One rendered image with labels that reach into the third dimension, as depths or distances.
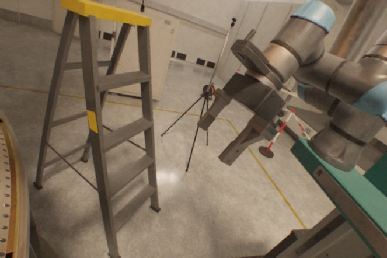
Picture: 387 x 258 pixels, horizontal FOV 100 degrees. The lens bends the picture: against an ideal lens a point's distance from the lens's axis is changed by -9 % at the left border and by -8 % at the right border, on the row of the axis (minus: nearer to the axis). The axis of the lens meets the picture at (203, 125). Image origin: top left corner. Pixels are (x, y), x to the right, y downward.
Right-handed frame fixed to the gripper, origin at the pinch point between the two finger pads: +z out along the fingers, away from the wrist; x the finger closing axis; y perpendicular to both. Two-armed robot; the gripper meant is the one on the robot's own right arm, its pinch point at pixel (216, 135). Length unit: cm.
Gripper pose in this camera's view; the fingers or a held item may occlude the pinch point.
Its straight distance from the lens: 37.6
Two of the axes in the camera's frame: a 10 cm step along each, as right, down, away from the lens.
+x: -3.2, -4.6, 8.3
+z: -6.2, 7.6, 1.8
